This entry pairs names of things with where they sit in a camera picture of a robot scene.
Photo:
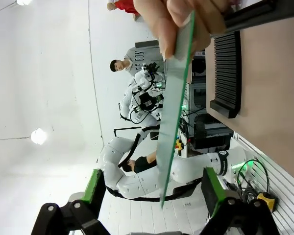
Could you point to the round ceiling light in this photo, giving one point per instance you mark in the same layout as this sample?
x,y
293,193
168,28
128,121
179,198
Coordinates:
x,y
38,136
24,1

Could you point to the mannequin in red garment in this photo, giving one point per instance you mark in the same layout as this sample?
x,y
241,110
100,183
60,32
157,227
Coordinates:
x,y
127,5

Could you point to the white slotted base plate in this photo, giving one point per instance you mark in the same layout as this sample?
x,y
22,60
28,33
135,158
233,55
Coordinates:
x,y
284,183

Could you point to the yellow emergency stop box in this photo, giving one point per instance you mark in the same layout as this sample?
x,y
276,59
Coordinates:
x,y
266,200

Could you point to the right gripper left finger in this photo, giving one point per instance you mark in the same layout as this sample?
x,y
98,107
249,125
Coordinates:
x,y
71,218

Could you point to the seated person in black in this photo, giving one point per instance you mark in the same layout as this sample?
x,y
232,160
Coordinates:
x,y
142,164

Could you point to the person's left hand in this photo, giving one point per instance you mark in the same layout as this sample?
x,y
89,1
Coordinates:
x,y
159,19

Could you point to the white humanoid robot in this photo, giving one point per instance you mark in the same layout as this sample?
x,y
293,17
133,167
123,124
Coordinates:
x,y
142,102

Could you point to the computer equipment rack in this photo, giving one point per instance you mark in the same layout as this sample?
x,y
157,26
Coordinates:
x,y
210,132

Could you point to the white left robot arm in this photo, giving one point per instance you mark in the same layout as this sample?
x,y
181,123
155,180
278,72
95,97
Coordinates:
x,y
137,181

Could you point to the yellow red stop button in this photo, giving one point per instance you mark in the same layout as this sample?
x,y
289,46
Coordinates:
x,y
180,145

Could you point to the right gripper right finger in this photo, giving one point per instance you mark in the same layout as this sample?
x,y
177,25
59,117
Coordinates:
x,y
235,218

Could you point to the person in grey hoodie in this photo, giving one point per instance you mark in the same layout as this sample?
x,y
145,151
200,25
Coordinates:
x,y
142,55

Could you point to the green PCB board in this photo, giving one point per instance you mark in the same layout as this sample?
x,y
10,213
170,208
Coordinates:
x,y
174,110

